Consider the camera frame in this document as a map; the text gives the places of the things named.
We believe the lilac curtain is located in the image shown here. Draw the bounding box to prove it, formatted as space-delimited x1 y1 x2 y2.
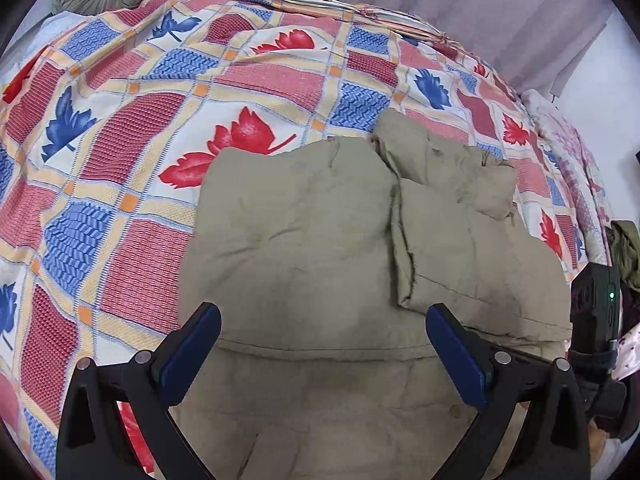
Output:
195 0 626 96

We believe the leaf-patterned checked bed cover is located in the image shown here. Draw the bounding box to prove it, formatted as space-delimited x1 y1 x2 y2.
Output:
0 0 591 480

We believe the pink floral quilt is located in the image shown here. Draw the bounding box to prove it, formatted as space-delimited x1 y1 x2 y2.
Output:
520 89 618 281

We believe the white bed sheet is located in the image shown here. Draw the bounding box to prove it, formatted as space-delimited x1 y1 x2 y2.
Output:
0 10 86 86

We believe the khaki padded jacket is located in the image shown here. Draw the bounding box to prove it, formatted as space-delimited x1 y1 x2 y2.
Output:
170 109 573 480

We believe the olive green cloth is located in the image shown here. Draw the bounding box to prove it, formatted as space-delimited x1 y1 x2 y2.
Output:
607 220 640 288

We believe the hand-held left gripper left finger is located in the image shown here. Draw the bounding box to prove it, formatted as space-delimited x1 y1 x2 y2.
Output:
56 301 222 480

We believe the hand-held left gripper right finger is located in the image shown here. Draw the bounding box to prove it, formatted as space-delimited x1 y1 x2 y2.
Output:
425 302 591 480

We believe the striped folded blanket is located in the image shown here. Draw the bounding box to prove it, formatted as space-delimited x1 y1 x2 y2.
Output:
272 0 466 53

